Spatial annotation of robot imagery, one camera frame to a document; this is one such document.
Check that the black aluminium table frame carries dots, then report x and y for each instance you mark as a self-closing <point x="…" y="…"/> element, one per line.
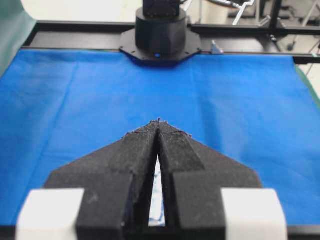
<point x="204" y="39"/>

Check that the white blue-striped towel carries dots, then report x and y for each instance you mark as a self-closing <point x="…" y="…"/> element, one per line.
<point x="157" y="210"/>

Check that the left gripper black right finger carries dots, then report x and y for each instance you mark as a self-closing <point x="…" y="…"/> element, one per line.
<point x="209" y="196"/>

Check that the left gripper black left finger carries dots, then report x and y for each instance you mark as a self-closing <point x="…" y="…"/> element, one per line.
<point x="104" y="195"/>

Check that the blue table cloth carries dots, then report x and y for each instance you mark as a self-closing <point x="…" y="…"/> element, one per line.
<point x="56" y="106"/>

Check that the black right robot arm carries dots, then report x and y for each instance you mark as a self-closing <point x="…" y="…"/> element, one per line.
<point x="160" y="35"/>

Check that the green backdrop cloth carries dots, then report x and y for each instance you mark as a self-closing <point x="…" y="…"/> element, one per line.
<point x="15" y="27"/>

